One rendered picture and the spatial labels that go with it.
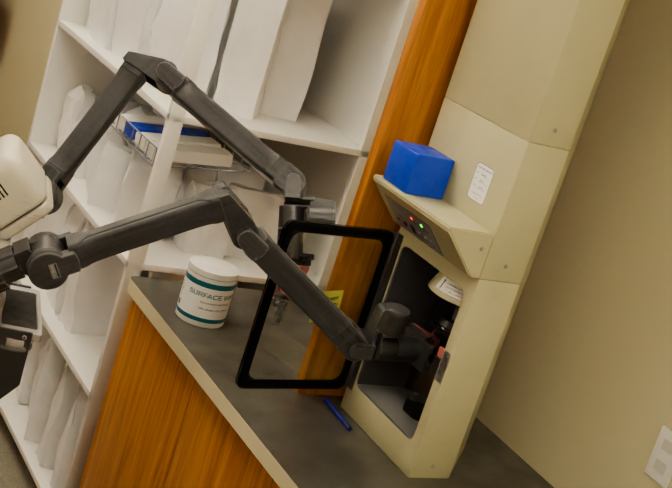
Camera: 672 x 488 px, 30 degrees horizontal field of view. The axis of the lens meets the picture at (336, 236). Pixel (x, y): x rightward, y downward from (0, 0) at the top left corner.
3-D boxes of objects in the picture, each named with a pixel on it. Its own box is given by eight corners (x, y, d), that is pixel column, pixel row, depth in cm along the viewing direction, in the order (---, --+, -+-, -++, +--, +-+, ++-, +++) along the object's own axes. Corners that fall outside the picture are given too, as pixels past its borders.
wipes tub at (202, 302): (212, 309, 330) (228, 257, 326) (231, 331, 320) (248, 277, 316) (167, 305, 323) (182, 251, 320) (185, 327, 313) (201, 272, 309)
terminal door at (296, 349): (343, 389, 293) (396, 231, 282) (234, 388, 274) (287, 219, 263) (341, 387, 293) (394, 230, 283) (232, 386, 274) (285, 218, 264)
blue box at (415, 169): (418, 184, 279) (431, 146, 276) (442, 200, 270) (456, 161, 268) (382, 177, 273) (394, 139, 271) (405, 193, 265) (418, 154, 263)
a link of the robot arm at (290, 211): (279, 202, 283) (279, 200, 277) (310, 204, 283) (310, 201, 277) (278, 233, 282) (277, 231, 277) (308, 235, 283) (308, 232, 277)
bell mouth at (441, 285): (475, 284, 289) (483, 263, 287) (519, 317, 274) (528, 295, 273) (413, 276, 279) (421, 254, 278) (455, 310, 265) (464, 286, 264)
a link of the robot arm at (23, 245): (4, 245, 242) (5, 258, 237) (54, 225, 243) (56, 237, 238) (24, 284, 247) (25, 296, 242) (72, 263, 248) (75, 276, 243)
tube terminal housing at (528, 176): (424, 410, 309) (529, 115, 289) (498, 480, 283) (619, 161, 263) (339, 405, 296) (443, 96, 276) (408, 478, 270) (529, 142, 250)
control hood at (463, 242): (401, 221, 284) (415, 180, 281) (479, 279, 258) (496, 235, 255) (359, 215, 278) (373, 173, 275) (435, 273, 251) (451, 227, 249)
